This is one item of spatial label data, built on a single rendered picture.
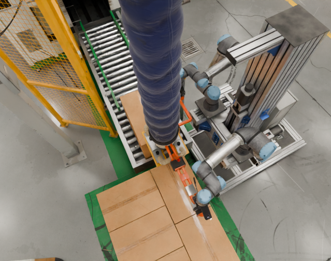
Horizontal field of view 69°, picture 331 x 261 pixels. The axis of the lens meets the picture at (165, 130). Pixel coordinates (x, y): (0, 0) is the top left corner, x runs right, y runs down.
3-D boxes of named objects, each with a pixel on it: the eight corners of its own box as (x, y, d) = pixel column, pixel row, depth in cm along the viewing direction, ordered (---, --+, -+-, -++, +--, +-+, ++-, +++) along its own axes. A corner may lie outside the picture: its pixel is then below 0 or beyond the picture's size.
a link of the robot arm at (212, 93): (211, 106, 217) (213, 98, 205) (201, 97, 222) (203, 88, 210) (221, 100, 220) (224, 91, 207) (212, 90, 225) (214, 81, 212)
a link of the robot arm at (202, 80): (248, 59, 191) (200, 92, 181) (239, 51, 195) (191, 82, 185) (252, 48, 180) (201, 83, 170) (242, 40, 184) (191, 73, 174)
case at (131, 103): (126, 116, 284) (119, 97, 248) (157, 103, 290) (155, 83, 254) (145, 160, 260) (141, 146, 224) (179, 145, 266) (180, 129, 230)
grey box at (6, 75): (11, 76, 199) (-15, 50, 172) (17, 74, 200) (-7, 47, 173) (15, 95, 191) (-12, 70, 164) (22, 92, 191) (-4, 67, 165)
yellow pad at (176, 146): (161, 124, 211) (161, 121, 207) (171, 120, 213) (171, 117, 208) (178, 158, 197) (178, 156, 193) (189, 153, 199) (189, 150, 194)
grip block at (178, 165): (169, 162, 185) (169, 160, 180) (181, 157, 187) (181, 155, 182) (174, 172, 182) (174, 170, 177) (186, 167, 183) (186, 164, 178)
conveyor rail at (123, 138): (77, 36, 364) (72, 26, 347) (81, 35, 365) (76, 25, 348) (134, 171, 270) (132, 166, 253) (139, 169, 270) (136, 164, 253)
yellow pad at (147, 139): (141, 132, 208) (140, 130, 204) (152, 128, 210) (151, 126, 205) (157, 167, 195) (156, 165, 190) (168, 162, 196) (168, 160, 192)
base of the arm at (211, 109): (213, 95, 234) (214, 89, 225) (221, 107, 228) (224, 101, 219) (199, 102, 231) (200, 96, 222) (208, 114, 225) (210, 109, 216)
